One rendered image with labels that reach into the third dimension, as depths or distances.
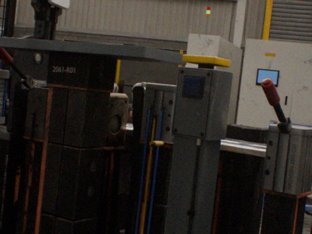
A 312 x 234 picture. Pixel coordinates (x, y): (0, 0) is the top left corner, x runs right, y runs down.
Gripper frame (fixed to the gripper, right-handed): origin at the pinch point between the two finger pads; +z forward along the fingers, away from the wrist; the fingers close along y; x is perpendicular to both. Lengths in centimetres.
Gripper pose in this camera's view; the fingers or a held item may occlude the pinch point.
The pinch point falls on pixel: (44, 32)
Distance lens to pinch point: 119.1
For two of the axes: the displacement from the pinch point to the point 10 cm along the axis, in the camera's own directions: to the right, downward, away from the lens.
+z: -1.1, 9.9, 0.5
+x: -9.6, -1.2, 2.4
